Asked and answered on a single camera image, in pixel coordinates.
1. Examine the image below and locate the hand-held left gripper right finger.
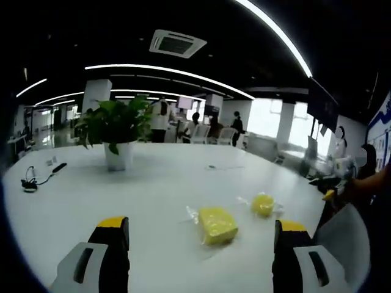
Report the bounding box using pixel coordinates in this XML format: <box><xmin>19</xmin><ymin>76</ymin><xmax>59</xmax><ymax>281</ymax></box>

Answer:
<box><xmin>271</xmin><ymin>218</ymin><xmax>355</xmax><ymax>293</ymax></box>

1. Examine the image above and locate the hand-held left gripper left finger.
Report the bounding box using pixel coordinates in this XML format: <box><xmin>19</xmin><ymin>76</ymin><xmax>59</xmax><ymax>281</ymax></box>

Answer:
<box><xmin>48</xmin><ymin>215</ymin><xmax>131</xmax><ymax>293</ymax></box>

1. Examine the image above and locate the yellow round silicone block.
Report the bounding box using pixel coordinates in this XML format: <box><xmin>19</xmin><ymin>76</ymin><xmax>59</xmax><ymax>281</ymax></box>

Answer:
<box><xmin>237</xmin><ymin>192</ymin><xmax>285</xmax><ymax>218</ymax></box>

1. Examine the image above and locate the yellow rectangular silicone block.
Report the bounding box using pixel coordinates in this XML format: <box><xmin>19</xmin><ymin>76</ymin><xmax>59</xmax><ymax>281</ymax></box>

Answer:
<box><xmin>185</xmin><ymin>204</ymin><xmax>239</xmax><ymax>247</ymax></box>

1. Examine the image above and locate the clear plastic bag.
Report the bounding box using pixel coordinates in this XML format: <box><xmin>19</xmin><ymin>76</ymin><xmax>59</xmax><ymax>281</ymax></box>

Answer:
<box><xmin>314</xmin><ymin>203</ymin><xmax>371</xmax><ymax>288</ymax></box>

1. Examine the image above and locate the person's dark blue clothing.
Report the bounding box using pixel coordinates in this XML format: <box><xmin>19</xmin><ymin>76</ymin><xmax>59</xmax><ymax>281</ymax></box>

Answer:
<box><xmin>363</xmin><ymin>195</ymin><xmax>391</xmax><ymax>293</ymax></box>

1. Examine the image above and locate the grey office cabinet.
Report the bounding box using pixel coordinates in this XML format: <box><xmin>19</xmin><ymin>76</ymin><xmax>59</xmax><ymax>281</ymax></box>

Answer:
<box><xmin>247</xmin><ymin>134</ymin><xmax>279</xmax><ymax>161</ymax></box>

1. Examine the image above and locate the black power strip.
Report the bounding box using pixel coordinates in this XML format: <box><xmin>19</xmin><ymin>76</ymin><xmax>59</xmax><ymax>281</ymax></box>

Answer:
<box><xmin>51</xmin><ymin>162</ymin><xmax>68</xmax><ymax>176</ymax></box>

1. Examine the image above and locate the white office chair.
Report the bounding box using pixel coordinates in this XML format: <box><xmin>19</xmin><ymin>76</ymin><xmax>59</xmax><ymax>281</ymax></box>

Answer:
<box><xmin>218</xmin><ymin>127</ymin><xmax>238</xmax><ymax>146</ymax></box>
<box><xmin>191</xmin><ymin>124</ymin><xmax>211</xmax><ymax>145</ymax></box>

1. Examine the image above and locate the green plant in white pot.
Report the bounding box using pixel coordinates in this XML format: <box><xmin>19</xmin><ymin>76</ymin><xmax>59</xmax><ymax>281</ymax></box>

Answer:
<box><xmin>75</xmin><ymin>96</ymin><xmax>153</xmax><ymax>172</ymax></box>

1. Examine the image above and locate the long ceiling light strip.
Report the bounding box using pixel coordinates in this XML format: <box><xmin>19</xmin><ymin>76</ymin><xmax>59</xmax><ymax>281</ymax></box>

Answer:
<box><xmin>235</xmin><ymin>0</ymin><xmax>315</xmax><ymax>78</ymax></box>

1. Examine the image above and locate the curved ceiling light strip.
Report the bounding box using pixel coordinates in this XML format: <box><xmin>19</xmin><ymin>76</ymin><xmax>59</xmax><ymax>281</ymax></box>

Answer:
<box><xmin>84</xmin><ymin>63</ymin><xmax>257</xmax><ymax>100</ymax></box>

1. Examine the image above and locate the ceiling air conditioner vent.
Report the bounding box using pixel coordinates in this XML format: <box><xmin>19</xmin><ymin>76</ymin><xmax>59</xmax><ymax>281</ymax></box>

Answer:
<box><xmin>148</xmin><ymin>29</ymin><xmax>208</xmax><ymax>59</ymax></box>

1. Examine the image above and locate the blue wall poster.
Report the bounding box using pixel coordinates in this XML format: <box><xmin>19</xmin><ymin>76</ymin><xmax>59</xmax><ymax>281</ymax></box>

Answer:
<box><xmin>366</xmin><ymin>91</ymin><xmax>391</xmax><ymax>172</ymax></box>

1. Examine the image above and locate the black hanging wall monitor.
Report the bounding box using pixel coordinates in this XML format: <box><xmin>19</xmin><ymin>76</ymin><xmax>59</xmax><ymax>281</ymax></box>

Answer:
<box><xmin>307</xmin><ymin>78</ymin><xmax>340</xmax><ymax>131</ymax></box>

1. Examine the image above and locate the black coiled cable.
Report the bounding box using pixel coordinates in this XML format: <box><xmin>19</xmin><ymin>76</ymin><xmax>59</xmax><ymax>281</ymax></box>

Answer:
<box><xmin>20</xmin><ymin>172</ymin><xmax>54</xmax><ymax>193</ymax></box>

